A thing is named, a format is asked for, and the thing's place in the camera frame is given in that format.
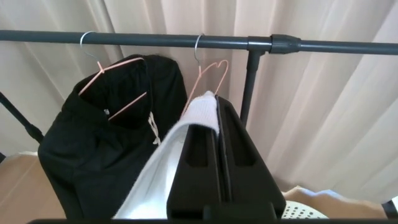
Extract beige curtain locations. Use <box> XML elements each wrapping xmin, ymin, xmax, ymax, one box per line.
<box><xmin>0</xmin><ymin>0</ymin><xmax>398</xmax><ymax>205</ymax></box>

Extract black clothes rack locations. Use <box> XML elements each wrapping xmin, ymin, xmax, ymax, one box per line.
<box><xmin>0</xmin><ymin>29</ymin><xmax>398</xmax><ymax>163</ymax></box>

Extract white garment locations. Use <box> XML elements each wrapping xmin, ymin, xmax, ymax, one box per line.
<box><xmin>113</xmin><ymin>90</ymin><xmax>220</xmax><ymax>219</ymax></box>

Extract pink clothes hanger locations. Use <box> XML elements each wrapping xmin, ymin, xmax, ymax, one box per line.
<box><xmin>77</xmin><ymin>30</ymin><xmax>149</xmax><ymax>121</ymax></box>
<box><xmin>182</xmin><ymin>33</ymin><xmax>229</xmax><ymax>116</ymax></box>

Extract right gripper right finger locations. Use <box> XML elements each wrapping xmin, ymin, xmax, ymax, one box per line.
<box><xmin>215</xmin><ymin>95</ymin><xmax>286</xmax><ymax>219</ymax></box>

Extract white laundry basket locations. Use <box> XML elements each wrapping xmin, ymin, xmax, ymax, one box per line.
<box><xmin>281</xmin><ymin>200</ymin><xmax>329</xmax><ymax>219</ymax></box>

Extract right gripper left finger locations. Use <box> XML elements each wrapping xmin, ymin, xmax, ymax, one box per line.
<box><xmin>166</xmin><ymin>123</ymin><xmax>224</xmax><ymax>219</ymax></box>

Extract black shorts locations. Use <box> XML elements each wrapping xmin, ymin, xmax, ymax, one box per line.
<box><xmin>37</xmin><ymin>54</ymin><xmax>188</xmax><ymax>219</ymax></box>

